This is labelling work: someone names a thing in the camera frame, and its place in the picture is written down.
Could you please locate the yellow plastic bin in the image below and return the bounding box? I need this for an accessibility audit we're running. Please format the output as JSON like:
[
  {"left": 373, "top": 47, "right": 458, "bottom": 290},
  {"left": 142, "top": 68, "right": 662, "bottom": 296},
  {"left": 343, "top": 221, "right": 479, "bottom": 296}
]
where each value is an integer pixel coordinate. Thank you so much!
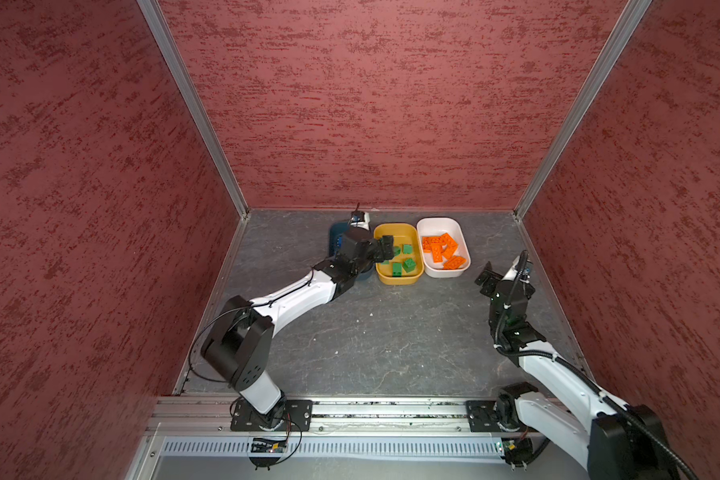
[{"left": 374, "top": 223, "right": 424, "bottom": 286}]

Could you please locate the teal plastic bin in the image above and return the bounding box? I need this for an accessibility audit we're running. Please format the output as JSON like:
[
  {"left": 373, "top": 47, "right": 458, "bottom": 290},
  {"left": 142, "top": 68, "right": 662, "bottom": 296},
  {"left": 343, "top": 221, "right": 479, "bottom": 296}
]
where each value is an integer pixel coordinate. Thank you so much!
[{"left": 328, "top": 222, "right": 350, "bottom": 257}]

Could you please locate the orange lego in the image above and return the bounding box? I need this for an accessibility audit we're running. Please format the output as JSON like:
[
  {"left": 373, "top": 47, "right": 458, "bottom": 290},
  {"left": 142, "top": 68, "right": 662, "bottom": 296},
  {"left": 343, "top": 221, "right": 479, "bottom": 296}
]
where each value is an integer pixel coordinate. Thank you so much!
[
  {"left": 421, "top": 236, "right": 440, "bottom": 252},
  {"left": 443, "top": 256, "right": 466, "bottom": 270}
]

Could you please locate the white plastic bin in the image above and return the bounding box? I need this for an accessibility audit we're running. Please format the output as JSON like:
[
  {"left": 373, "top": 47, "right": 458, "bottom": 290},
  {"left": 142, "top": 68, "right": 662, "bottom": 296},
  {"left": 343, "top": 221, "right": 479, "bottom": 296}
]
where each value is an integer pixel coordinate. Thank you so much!
[{"left": 416, "top": 217, "right": 471, "bottom": 279}]

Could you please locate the orange lego diagonal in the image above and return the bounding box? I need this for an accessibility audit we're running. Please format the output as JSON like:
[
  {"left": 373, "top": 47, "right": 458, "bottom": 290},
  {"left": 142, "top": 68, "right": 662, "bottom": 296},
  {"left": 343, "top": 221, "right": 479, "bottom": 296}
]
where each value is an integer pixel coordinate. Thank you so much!
[
  {"left": 430, "top": 242, "right": 444, "bottom": 263},
  {"left": 439, "top": 233, "right": 459, "bottom": 260}
]

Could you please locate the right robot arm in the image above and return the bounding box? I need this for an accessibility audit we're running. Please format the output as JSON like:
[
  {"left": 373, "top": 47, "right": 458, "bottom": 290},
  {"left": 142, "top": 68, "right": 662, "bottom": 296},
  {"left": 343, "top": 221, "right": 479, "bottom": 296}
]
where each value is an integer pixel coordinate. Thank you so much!
[{"left": 476, "top": 251, "right": 696, "bottom": 479}]

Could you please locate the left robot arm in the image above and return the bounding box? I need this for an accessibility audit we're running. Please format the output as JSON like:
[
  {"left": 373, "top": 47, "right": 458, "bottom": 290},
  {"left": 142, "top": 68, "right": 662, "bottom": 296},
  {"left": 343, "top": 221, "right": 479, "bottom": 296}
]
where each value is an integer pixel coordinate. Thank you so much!
[{"left": 200, "top": 226, "right": 394, "bottom": 430}]

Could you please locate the black corrugated cable right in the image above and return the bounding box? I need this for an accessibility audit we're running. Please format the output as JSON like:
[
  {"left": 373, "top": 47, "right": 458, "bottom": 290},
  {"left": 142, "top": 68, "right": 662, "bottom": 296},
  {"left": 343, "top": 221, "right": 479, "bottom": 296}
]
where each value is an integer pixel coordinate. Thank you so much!
[{"left": 494, "top": 254, "right": 700, "bottom": 480}]

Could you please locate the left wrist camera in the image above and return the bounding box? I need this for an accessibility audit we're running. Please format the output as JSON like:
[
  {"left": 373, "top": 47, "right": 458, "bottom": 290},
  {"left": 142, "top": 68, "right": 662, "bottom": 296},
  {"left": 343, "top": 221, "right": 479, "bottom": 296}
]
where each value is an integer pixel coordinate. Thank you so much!
[{"left": 349, "top": 210, "right": 370, "bottom": 230}]

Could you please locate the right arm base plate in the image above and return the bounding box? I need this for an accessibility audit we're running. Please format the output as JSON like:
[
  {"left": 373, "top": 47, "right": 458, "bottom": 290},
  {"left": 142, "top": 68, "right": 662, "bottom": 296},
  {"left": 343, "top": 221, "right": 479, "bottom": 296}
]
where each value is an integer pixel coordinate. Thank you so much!
[{"left": 464, "top": 399, "right": 550, "bottom": 434}]

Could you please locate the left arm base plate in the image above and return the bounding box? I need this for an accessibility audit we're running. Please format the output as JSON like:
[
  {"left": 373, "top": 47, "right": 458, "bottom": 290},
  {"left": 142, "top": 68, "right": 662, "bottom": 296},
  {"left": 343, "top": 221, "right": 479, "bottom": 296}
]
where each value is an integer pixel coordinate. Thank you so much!
[{"left": 230, "top": 399, "right": 313, "bottom": 432}]

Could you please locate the aluminium front rail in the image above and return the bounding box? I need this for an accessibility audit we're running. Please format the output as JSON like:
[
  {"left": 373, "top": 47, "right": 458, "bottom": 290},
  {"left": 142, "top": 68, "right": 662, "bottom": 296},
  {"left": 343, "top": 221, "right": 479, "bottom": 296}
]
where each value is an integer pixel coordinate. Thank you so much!
[{"left": 146, "top": 395, "right": 542, "bottom": 438}]

